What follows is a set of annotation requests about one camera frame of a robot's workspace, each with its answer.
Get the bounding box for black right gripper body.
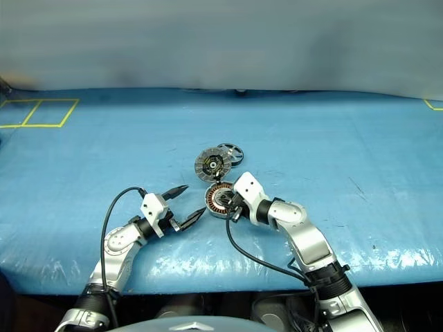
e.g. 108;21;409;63
224;192;245;224

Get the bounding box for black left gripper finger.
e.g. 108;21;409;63
179;207;206;231
164;185;190;201

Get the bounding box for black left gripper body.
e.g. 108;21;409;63
164;195;184;232

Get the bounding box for silver motor housing copper windings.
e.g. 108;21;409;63
204;181;239;219

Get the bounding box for round silver motor lid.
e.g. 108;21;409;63
194;147;232;183

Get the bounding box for black spoked rotor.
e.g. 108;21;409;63
217;141;245;166

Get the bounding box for grey rounded shape under table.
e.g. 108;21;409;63
251;296;297;332
154;299;195;320

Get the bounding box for blue plastic table cover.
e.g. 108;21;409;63
0;86;443;297

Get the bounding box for silver robot torso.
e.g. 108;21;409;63
114;312;335;332

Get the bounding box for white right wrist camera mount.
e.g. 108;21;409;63
233;171;271;225

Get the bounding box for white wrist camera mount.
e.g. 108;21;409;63
140;193;174;239
233;171;271;225

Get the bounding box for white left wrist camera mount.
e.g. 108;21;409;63
140;193;174;239

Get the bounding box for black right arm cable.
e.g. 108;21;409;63
224;214;325;322

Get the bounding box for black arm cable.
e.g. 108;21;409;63
224;214;325;322
100;186;150;321

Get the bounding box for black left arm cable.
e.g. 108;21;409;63
100;186;150;321

